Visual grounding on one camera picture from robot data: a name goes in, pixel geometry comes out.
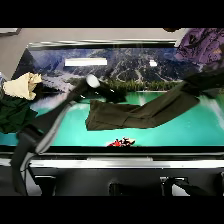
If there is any silver frame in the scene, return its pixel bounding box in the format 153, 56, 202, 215
0, 151, 224, 197

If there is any olive garment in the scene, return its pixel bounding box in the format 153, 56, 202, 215
85, 82, 202, 132

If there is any green garment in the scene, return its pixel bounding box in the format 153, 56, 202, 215
0, 94, 39, 135

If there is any cream garment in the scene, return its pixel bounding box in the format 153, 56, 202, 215
2, 72, 44, 101

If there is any purple garment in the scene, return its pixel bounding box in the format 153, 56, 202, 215
174, 28, 224, 73

